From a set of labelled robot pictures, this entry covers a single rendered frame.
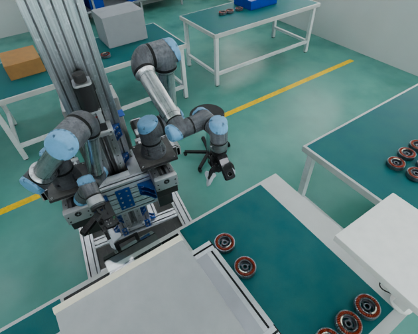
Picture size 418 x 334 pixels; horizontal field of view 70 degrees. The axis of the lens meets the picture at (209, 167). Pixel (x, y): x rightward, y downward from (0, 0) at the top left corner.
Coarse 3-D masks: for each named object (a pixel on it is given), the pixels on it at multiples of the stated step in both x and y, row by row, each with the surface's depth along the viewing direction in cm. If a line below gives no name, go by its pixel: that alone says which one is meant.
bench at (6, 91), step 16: (160, 32) 380; (112, 48) 352; (128, 48) 350; (0, 64) 333; (112, 64) 322; (128, 64) 328; (0, 80) 307; (16, 80) 305; (32, 80) 304; (48, 80) 303; (176, 80) 405; (0, 96) 284; (16, 96) 284; (16, 144) 314
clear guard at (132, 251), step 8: (152, 232) 137; (136, 240) 136; (144, 240) 131; (152, 240) 131; (128, 248) 129; (136, 248) 129; (144, 248) 129; (152, 248) 129; (104, 256) 132; (112, 256) 126; (120, 256) 126; (128, 256) 126; (136, 256) 126; (112, 264) 124; (120, 264) 124; (112, 272) 121
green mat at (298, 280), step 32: (256, 192) 189; (192, 224) 174; (224, 224) 173; (256, 224) 172; (288, 224) 171; (224, 256) 158; (256, 256) 158; (288, 256) 157; (320, 256) 156; (256, 288) 146; (288, 288) 145; (320, 288) 145; (352, 288) 144; (288, 320) 135; (320, 320) 135
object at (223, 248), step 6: (222, 234) 166; (228, 234) 164; (216, 240) 162; (222, 240) 164; (228, 240) 164; (234, 240) 162; (216, 246) 159; (222, 246) 162; (228, 246) 159; (234, 246) 161; (222, 252) 159; (228, 252) 159
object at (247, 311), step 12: (192, 252) 121; (204, 252) 121; (216, 252) 120; (204, 264) 117; (216, 264) 117; (216, 276) 113; (228, 276) 113; (216, 288) 110; (228, 288) 110; (240, 288) 110; (228, 300) 107; (240, 300) 107; (252, 300) 107; (240, 312) 104; (252, 312) 104; (264, 312) 104; (240, 324) 101; (252, 324) 101; (264, 324) 101
